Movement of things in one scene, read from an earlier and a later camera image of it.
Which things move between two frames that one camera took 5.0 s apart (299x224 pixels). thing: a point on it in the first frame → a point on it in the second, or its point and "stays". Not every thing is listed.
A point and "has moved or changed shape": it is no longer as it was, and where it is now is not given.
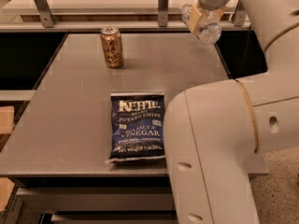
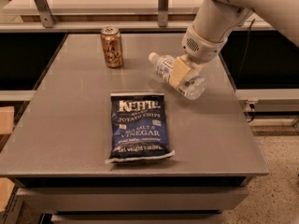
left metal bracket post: x=40 y=1 stays
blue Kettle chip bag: x=137 y=121 stays
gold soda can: x=111 y=45 stays
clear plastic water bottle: x=208 y=30 has moved or changed shape
